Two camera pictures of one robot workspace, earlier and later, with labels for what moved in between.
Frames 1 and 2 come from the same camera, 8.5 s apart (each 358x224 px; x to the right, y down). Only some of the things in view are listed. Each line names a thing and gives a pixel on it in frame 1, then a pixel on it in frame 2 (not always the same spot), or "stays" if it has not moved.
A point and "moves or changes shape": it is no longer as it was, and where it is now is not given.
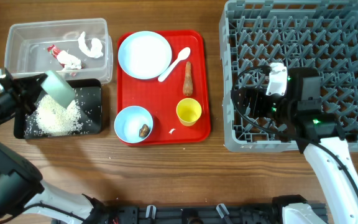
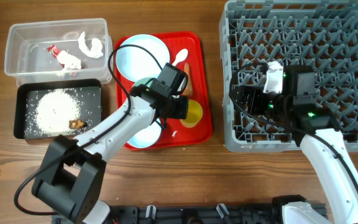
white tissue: x=69 y=61 stays
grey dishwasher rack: x=337 y=38 stays
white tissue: x=95 y=51 stays
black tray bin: x=82 y=117 stays
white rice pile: x=52 y=119 stays
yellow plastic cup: x=188 y=111 stays
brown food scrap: x=143 y=131 to x=77 y=124
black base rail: x=193 y=213 stays
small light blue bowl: x=128 y=121 moves or changes shape
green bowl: x=57 y=88 to x=143 y=81
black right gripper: x=258 y=94 stays
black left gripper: x=17 y=89 to x=181 y=111
